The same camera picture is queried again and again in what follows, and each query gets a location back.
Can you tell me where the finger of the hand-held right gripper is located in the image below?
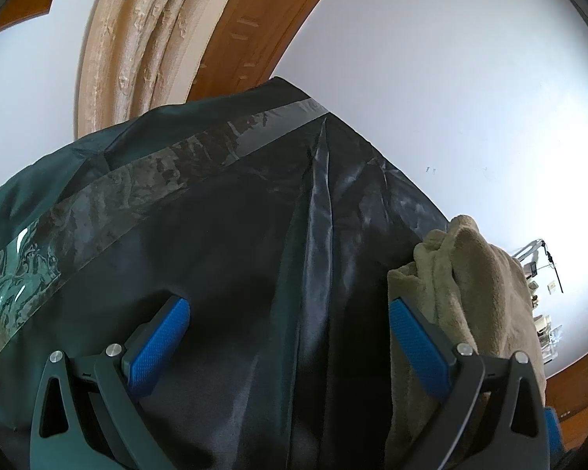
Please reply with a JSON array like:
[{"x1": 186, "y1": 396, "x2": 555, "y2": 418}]
[{"x1": 544, "y1": 407, "x2": 565, "y2": 461}]

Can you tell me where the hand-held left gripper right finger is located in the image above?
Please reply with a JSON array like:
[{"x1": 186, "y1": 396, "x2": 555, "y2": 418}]
[{"x1": 389, "y1": 298, "x2": 550, "y2": 470}]

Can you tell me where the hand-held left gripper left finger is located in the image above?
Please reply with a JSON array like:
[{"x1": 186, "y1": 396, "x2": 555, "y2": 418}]
[{"x1": 29, "y1": 296, "x2": 191, "y2": 470}]

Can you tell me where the brown fleece garment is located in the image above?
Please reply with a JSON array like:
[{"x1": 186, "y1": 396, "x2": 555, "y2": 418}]
[{"x1": 386, "y1": 214, "x2": 550, "y2": 470}]

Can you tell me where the dark green jacket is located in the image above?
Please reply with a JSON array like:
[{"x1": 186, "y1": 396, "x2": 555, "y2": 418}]
[{"x1": 0, "y1": 76, "x2": 452, "y2": 470}]

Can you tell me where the wooden desk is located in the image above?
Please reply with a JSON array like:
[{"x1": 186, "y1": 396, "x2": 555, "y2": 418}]
[{"x1": 529, "y1": 298, "x2": 588, "y2": 456}]

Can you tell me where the beige curtain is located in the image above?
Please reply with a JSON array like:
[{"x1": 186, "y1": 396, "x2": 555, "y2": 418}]
[{"x1": 73, "y1": 0, "x2": 256, "y2": 138}]

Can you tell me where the brown wooden door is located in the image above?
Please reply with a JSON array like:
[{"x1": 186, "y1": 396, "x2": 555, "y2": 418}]
[{"x1": 186, "y1": 0, "x2": 354, "y2": 103}]

